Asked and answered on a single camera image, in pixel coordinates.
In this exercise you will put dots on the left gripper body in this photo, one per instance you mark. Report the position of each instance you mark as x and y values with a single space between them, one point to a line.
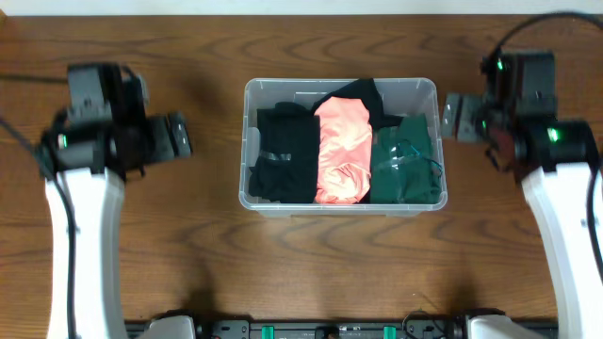
157 145

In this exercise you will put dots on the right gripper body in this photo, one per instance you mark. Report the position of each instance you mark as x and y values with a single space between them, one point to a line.
472 128

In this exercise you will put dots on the dark green garment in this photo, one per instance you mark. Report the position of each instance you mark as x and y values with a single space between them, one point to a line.
403 169

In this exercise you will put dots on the large black garment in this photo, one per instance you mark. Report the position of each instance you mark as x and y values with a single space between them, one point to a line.
366 91

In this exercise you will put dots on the pink garment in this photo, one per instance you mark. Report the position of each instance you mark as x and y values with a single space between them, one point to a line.
344 151

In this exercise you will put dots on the black garment with tape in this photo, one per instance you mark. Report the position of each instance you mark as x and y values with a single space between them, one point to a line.
286 169

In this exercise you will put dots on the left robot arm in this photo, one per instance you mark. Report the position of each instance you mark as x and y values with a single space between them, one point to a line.
84 157

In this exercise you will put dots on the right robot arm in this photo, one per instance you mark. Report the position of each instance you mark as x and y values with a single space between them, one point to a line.
557 164

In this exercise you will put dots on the clear plastic storage bin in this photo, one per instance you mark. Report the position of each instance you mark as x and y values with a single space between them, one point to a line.
401 97

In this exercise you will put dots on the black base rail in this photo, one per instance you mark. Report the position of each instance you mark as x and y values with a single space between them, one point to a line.
477 323

